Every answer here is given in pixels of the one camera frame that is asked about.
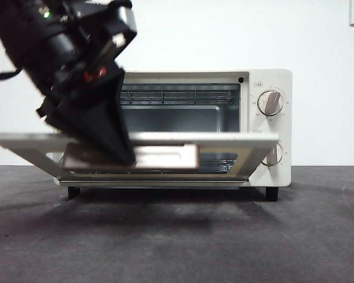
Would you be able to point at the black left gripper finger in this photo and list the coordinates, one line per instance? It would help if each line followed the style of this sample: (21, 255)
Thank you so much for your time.
(48, 113)
(103, 123)

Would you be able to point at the cream oven temperature knob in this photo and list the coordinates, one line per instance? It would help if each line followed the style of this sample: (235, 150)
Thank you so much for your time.
(270, 103)

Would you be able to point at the white Toshiba toaster oven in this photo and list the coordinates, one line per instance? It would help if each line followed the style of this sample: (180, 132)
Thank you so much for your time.
(271, 79)

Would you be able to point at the cream oven timer knob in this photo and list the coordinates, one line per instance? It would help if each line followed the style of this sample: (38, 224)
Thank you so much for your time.
(275, 156)

